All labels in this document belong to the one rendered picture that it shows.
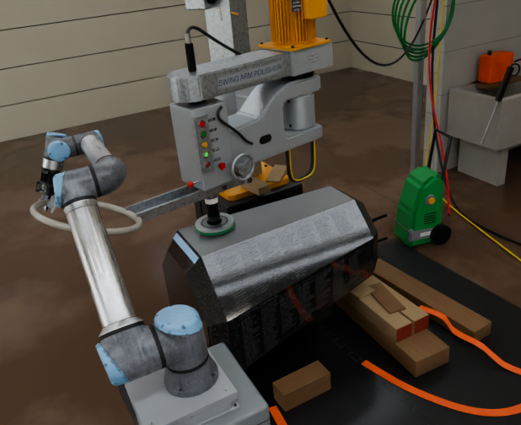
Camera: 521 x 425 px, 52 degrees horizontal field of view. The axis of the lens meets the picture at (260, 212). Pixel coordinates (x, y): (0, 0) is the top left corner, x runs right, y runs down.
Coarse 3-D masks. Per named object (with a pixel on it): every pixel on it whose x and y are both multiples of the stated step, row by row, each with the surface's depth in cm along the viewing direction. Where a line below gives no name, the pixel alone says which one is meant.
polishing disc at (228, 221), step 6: (204, 216) 300; (222, 216) 298; (228, 216) 298; (198, 222) 295; (204, 222) 294; (222, 222) 292; (228, 222) 291; (198, 228) 288; (204, 228) 288; (210, 228) 287; (216, 228) 287; (222, 228) 286; (228, 228) 288
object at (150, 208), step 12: (168, 192) 275; (180, 192) 280; (192, 192) 285; (204, 192) 276; (216, 192) 281; (144, 204) 268; (156, 204) 272; (168, 204) 264; (180, 204) 268; (144, 216) 257; (156, 216) 261
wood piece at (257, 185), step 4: (256, 180) 362; (260, 180) 361; (248, 184) 358; (252, 184) 357; (256, 184) 357; (260, 184) 356; (264, 184) 356; (268, 184) 355; (244, 188) 363; (248, 188) 359; (252, 188) 355; (256, 188) 351; (260, 188) 351; (264, 188) 353; (268, 188) 355; (252, 192) 357; (256, 192) 353; (260, 192) 352; (264, 192) 354
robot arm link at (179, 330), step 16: (160, 320) 175; (176, 320) 175; (192, 320) 175; (160, 336) 173; (176, 336) 173; (192, 336) 175; (160, 352) 172; (176, 352) 174; (192, 352) 177; (176, 368) 178; (192, 368) 179
